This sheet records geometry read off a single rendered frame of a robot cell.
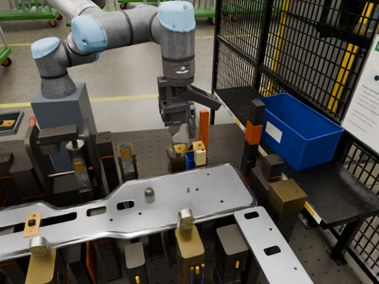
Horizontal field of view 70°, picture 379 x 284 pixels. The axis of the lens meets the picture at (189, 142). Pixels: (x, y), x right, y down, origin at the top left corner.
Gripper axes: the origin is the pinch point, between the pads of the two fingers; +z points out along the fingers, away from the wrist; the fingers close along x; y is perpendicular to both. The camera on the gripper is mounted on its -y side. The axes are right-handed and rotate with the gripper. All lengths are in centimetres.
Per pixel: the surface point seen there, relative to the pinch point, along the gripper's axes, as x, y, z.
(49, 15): -729, 148, 89
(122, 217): 4.2, 22.2, 19.9
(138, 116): -226, 1, 120
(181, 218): 17.8, 7.3, 9.1
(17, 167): -18, 52, 11
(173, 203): 3.2, 6.4, 20.2
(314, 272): 22, -39, 51
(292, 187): 12.0, -28.5, 14.9
